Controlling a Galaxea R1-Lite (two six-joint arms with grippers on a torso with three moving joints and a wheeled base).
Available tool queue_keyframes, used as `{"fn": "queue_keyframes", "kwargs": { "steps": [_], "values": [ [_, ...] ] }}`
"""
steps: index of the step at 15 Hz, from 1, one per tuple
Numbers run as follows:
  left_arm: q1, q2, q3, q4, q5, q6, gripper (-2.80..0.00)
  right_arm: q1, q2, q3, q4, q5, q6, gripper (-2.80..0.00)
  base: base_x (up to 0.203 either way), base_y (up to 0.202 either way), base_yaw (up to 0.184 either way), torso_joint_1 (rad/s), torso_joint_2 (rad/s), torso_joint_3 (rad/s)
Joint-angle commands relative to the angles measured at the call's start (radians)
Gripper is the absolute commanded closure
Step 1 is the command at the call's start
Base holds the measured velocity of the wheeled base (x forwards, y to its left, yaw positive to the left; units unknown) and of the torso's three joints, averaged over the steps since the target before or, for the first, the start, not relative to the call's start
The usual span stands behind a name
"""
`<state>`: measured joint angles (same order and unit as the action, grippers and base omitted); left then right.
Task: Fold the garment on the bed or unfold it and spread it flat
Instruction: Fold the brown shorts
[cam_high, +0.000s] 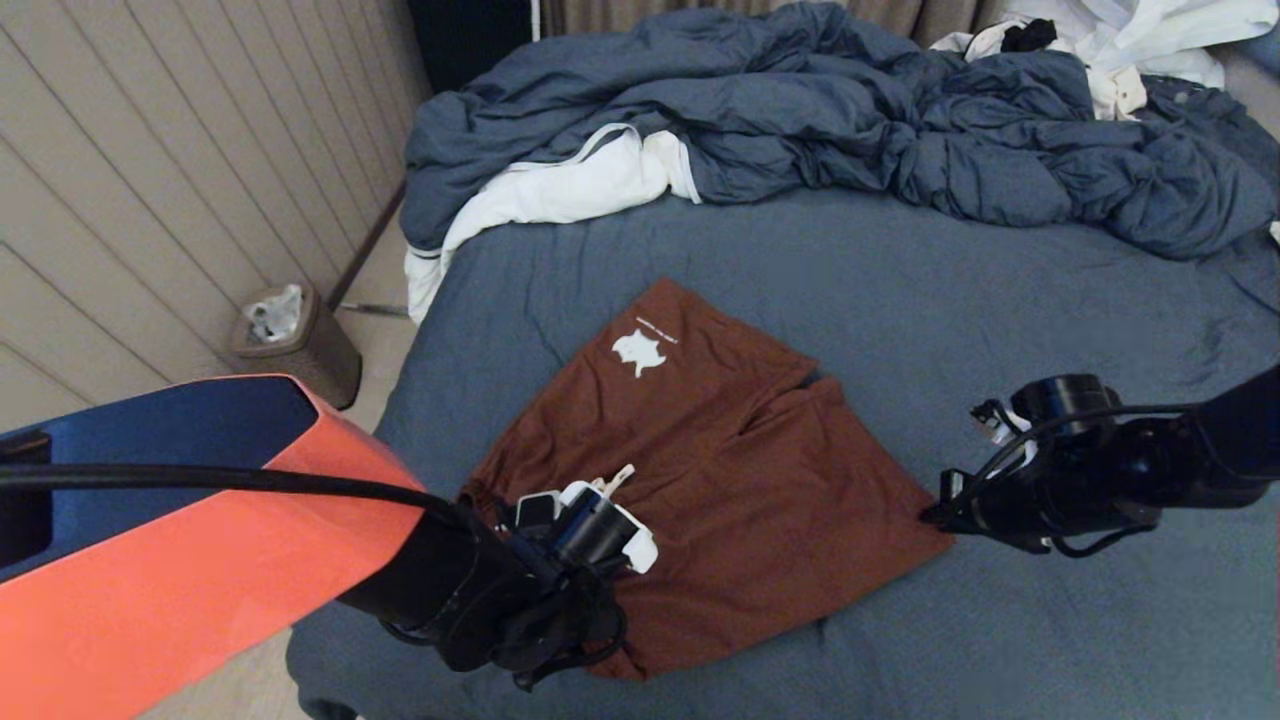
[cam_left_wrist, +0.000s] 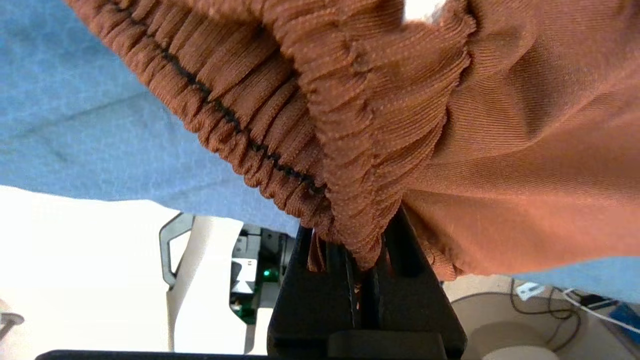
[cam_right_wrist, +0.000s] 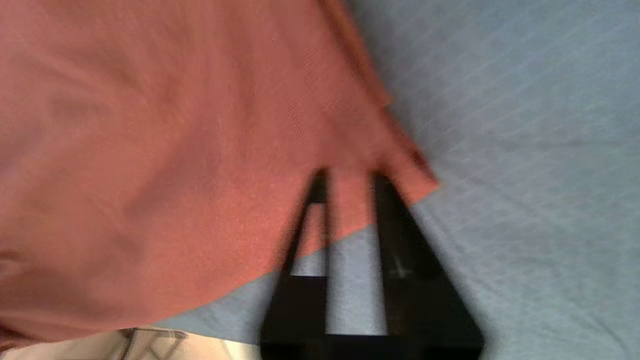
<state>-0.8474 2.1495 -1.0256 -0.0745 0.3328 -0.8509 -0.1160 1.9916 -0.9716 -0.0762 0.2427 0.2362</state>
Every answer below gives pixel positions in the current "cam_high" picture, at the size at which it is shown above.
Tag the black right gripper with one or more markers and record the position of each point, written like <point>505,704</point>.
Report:
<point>1100,480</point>

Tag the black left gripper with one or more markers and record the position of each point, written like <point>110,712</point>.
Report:
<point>520,610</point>

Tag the orange blue left robot arm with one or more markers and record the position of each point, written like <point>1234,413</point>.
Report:
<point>200,560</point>

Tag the bed with blue sheet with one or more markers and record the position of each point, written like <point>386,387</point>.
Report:
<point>900,300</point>

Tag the brown trash bin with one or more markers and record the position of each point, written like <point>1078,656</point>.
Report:
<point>320,350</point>

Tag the clear plastic bin liner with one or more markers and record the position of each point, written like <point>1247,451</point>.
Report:
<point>272,315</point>

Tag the white pillow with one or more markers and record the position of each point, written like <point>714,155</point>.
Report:
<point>560,190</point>

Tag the rumpled blue duvet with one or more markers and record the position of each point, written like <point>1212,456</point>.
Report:
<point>800,100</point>

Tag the cream buttoned garment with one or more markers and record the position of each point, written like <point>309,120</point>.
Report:
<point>1115,90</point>

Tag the black cloth item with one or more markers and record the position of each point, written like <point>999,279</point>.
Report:
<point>1028,36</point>

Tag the white shirt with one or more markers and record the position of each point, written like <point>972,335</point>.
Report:
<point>1150,30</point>

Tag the blue pillow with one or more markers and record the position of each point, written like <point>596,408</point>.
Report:
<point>1265,50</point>

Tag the dark cabinet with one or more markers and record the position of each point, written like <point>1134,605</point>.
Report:
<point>465,40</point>

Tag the white vertical trim strip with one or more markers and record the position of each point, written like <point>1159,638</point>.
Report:
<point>535,15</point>

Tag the beige curtain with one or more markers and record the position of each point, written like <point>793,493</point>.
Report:
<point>600,12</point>

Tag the white right camera bracket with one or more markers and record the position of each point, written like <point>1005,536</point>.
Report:
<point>1020,450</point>

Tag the white camera bracket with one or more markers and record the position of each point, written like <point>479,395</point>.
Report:
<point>1020,450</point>
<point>640,550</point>

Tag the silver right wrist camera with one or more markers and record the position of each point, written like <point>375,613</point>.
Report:
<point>992,422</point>

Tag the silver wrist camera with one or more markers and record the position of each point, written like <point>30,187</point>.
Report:
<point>992,422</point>
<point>538,510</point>

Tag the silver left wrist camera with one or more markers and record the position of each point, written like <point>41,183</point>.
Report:
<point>538,510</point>

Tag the white left camera bracket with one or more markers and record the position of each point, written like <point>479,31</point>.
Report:
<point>640,550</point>

